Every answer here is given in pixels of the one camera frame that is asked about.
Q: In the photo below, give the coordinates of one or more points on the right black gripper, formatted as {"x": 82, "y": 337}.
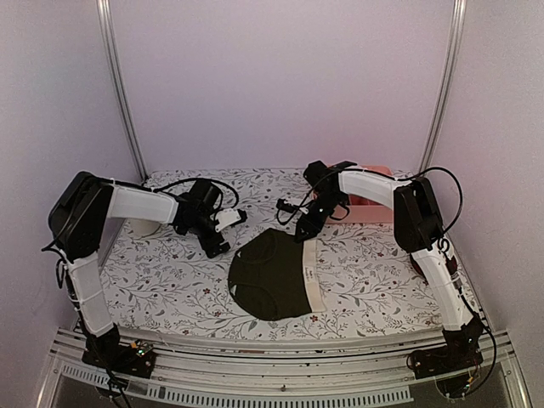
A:
{"x": 312, "y": 227}

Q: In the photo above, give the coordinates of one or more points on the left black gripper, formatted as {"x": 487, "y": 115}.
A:
{"x": 208, "y": 244}

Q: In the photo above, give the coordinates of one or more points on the pink divided organizer tray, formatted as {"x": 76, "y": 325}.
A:
{"x": 370, "y": 195}

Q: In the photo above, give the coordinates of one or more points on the dark olive cloth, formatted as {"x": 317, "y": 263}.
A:
{"x": 274, "y": 278}

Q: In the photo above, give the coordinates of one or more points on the cream ceramic cup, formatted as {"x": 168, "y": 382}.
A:
{"x": 142, "y": 227}

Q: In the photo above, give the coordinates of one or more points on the floral patterned table mat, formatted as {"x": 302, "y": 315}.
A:
{"x": 164, "y": 282}

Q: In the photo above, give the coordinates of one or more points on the red floral saucer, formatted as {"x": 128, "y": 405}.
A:
{"x": 418, "y": 269}

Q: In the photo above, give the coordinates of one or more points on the left robot arm white sleeve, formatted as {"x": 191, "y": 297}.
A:
{"x": 77, "y": 222}

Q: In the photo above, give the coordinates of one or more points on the robot arm white sleeve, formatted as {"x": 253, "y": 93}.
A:
{"x": 419, "y": 231}
{"x": 77, "y": 222}

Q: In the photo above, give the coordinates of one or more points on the right robot arm white sleeve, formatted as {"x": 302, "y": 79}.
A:
{"x": 419, "y": 231}

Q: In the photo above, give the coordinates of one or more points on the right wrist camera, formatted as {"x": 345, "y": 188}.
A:
{"x": 319, "y": 175}

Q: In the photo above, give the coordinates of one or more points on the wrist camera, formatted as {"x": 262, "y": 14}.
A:
{"x": 319, "y": 175}
{"x": 204, "y": 194}

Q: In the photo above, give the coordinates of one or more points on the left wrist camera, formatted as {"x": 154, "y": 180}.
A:
{"x": 204, "y": 194}

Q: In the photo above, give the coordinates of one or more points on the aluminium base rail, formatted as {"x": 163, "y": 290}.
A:
{"x": 209, "y": 372}

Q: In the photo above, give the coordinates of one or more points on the right aluminium frame post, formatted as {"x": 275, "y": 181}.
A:
{"x": 454, "y": 45}

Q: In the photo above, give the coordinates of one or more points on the aluminium frame post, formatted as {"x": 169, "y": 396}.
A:
{"x": 454, "y": 45}
{"x": 112, "y": 56}

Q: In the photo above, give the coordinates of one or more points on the left aluminium frame post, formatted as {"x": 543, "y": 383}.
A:
{"x": 112, "y": 56}

